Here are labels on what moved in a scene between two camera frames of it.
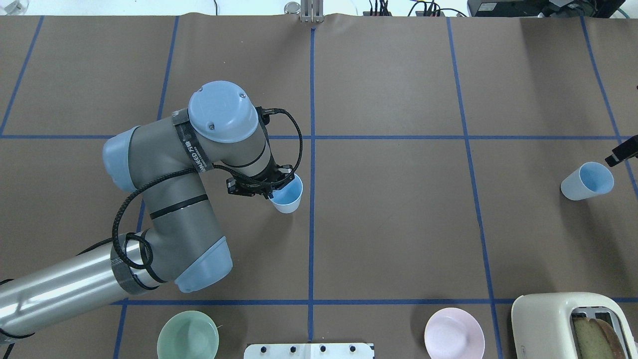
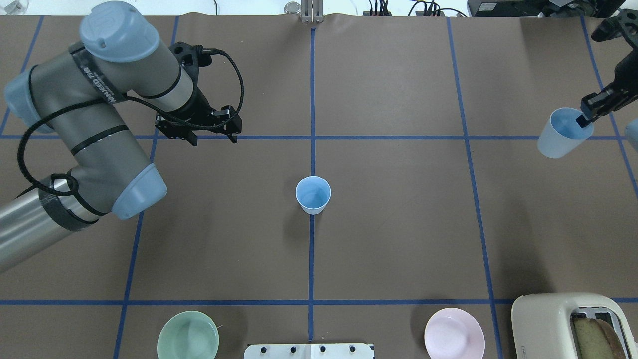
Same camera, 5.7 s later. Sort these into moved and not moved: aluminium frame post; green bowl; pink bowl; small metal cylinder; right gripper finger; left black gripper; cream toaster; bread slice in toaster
Moved: left black gripper; right gripper finger
Not moved: bread slice in toaster; green bowl; aluminium frame post; pink bowl; small metal cylinder; cream toaster
